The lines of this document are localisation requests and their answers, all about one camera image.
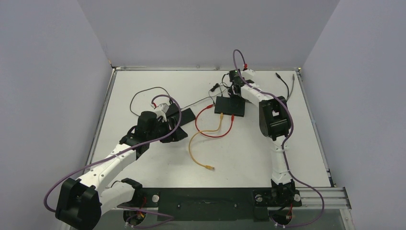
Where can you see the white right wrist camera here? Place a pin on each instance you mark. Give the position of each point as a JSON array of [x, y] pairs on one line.
[[248, 74]]

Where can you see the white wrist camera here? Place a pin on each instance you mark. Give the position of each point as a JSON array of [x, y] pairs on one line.
[[160, 111], [248, 74]]

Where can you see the black ribbed power adapter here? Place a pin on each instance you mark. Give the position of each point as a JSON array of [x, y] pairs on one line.
[[187, 116]]

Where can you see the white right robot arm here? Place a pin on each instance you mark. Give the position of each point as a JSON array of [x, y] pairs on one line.
[[275, 123]]

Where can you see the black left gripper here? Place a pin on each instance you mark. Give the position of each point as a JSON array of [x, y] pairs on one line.
[[177, 135]]

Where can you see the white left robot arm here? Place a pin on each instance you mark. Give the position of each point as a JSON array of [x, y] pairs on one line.
[[83, 201]]

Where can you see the black network switch box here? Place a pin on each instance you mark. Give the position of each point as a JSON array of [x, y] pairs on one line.
[[230, 106]]

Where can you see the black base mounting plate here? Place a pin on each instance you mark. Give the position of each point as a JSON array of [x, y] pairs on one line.
[[215, 204]]

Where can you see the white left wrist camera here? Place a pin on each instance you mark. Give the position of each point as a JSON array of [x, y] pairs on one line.
[[160, 111]]

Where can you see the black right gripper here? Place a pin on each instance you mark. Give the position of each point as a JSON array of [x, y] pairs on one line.
[[232, 92]]

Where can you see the aluminium frame rail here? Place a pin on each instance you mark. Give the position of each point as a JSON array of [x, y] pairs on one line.
[[334, 198]]

